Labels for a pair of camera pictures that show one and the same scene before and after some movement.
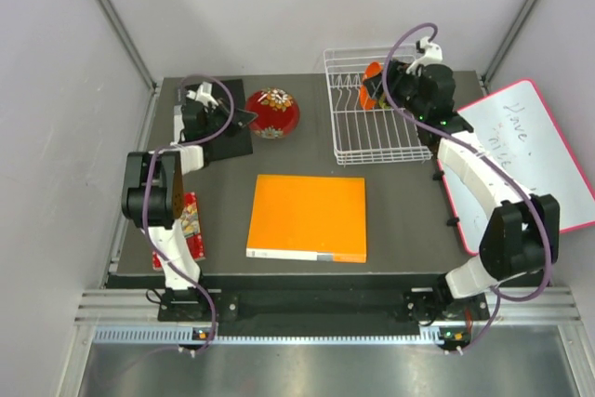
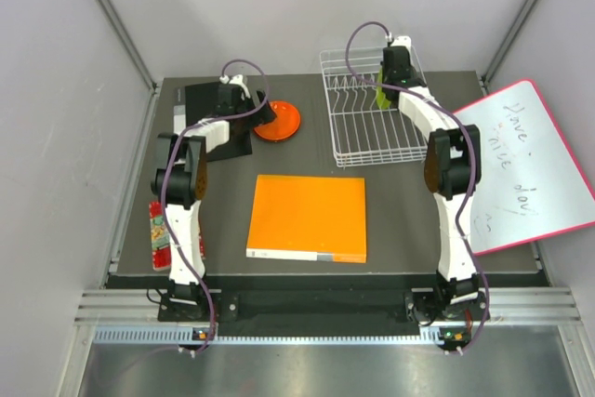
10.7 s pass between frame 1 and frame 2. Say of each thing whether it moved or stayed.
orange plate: moved
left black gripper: moved
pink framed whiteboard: stayed
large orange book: stayed
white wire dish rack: stayed
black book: stayed
